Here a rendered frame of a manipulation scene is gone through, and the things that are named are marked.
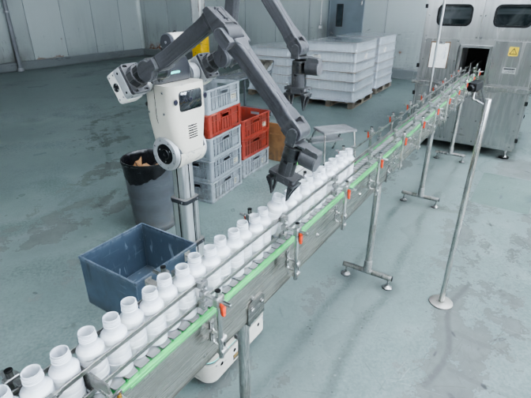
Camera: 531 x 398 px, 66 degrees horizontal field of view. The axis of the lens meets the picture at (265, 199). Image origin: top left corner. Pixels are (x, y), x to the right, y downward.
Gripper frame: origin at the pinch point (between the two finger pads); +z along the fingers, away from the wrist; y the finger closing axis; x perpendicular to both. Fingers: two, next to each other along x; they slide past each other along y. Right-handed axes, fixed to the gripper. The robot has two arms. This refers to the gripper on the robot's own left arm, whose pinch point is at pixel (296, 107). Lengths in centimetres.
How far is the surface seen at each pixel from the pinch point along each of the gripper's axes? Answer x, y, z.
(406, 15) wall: -974, 231, -15
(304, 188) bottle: 22.8, -17.3, 25.7
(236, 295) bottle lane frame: 75, -22, 43
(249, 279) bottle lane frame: 68, -22, 41
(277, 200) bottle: 47, -19, 21
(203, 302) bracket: 90, -21, 35
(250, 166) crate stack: -206, 171, 129
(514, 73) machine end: -425, -59, 33
